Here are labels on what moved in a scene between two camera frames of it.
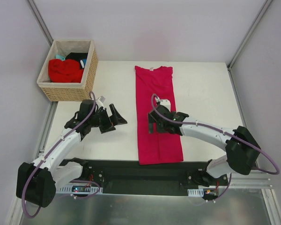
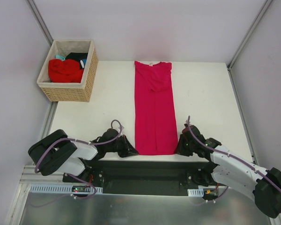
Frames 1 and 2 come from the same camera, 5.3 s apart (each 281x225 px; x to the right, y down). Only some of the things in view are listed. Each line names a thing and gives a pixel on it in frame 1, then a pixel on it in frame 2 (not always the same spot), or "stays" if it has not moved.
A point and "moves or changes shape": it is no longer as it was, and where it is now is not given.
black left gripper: [107, 121] -> [125, 147]
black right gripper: [152, 120] -> [182, 148]
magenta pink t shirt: [152, 84] moves or changes shape
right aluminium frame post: [248, 35] stays
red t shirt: [67, 71] stays
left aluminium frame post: [40, 21] stays
